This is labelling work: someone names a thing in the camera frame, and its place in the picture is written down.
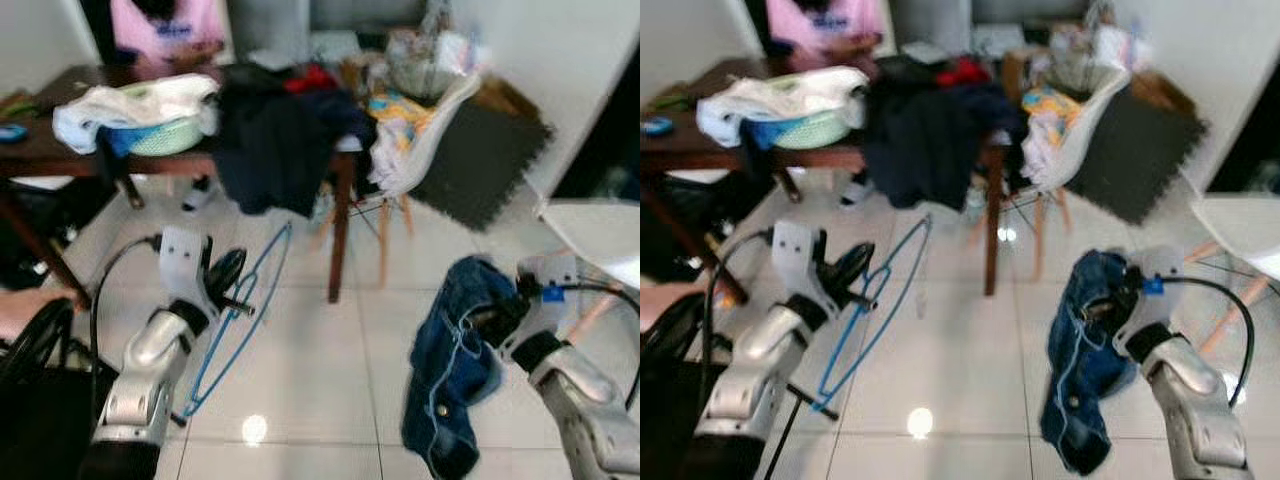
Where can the blue denim shorts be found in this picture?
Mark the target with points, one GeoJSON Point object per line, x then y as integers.
{"type": "Point", "coordinates": [450, 370]}
{"type": "Point", "coordinates": [1075, 370]}

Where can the pale green laundry basket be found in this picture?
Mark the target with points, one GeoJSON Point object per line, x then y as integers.
{"type": "Point", "coordinates": [170, 138]}
{"type": "Point", "coordinates": [815, 130]}

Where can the person in pink shirt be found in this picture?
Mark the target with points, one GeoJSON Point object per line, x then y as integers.
{"type": "Point", "coordinates": [170, 25]}
{"type": "Point", "coordinates": [830, 25]}

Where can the black foam mat tile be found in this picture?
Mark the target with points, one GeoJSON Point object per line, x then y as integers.
{"type": "Point", "coordinates": [480, 165]}
{"type": "Point", "coordinates": [1130, 160]}

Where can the blue plastic clothes hanger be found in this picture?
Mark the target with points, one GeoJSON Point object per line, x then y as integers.
{"type": "Point", "coordinates": [192, 408]}
{"type": "Point", "coordinates": [822, 404]}

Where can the small red cloth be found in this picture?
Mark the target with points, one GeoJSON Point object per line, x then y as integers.
{"type": "Point", "coordinates": [312, 78]}
{"type": "Point", "coordinates": [965, 70]}

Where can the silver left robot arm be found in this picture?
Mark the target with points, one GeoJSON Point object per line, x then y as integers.
{"type": "Point", "coordinates": [760, 360]}
{"type": "Point", "coordinates": [150, 360]}

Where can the small blue handheld device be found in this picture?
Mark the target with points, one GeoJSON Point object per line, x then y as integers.
{"type": "Point", "coordinates": [12, 133]}
{"type": "Point", "coordinates": [657, 126]}

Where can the white plastic chair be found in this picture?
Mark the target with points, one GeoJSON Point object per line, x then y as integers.
{"type": "Point", "coordinates": [1245, 225]}
{"type": "Point", "coordinates": [1090, 115]}
{"type": "Point", "coordinates": [440, 120]}
{"type": "Point", "coordinates": [600, 230]}

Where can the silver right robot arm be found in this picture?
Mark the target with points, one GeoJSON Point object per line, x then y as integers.
{"type": "Point", "coordinates": [1195, 410]}
{"type": "Point", "coordinates": [590, 410]}

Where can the white shirt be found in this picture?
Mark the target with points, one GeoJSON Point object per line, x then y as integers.
{"type": "Point", "coordinates": [780, 95]}
{"type": "Point", "coordinates": [130, 100]}

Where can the bare person forearm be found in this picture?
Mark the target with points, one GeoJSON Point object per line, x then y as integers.
{"type": "Point", "coordinates": [660, 310]}
{"type": "Point", "coordinates": [30, 312]}

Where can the yellow blue cloth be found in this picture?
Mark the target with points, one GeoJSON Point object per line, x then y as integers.
{"type": "Point", "coordinates": [395, 108]}
{"type": "Point", "coordinates": [1050, 100]}

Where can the blue teal cloth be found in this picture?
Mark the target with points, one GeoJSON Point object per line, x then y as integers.
{"type": "Point", "coordinates": [765, 135]}
{"type": "Point", "coordinates": [120, 140]}

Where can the dark wooden table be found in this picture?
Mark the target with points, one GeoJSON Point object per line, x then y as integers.
{"type": "Point", "coordinates": [690, 155]}
{"type": "Point", "coordinates": [40, 160]}

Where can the brown cardboard box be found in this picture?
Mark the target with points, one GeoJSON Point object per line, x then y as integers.
{"type": "Point", "coordinates": [1170, 92]}
{"type": "Point", "coordinates": [510, 100]}

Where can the dark navy garment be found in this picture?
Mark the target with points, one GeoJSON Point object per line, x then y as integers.
{"type": "Point", "coordinates": [920, 150]}
{"type": "Point", "coordinates": [270, 150]}

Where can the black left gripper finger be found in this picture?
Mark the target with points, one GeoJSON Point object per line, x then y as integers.
{"type": "Point", "coordinates": [855, 262]}
{"type": "Point", "coordinates": [240, 306]}
{"type": "Point", "coordinates": [865, 298]}
{"type": "Point", "coordinates": [233, 268]}

